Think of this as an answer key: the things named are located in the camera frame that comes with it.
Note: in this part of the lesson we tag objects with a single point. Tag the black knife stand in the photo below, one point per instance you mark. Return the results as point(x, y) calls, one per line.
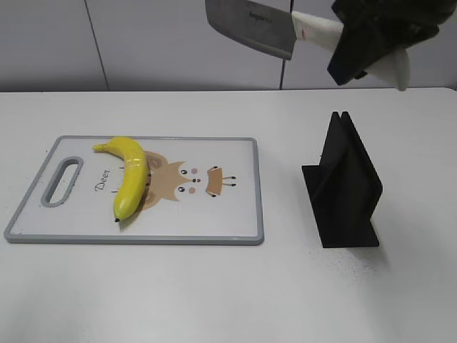
point(344, 188)

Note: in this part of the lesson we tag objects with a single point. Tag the white handled cleaver knife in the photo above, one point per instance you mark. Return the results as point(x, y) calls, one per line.
point(275, 32)

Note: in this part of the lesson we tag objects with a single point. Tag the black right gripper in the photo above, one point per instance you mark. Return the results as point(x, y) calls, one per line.
point(373, 29)

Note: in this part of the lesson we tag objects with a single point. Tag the grey rimmed deer cutting board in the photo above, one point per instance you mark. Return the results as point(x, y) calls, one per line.
point(200, 190)

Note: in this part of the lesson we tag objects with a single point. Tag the yellow plastic banana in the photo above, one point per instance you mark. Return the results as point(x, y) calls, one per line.
point(136, 171)

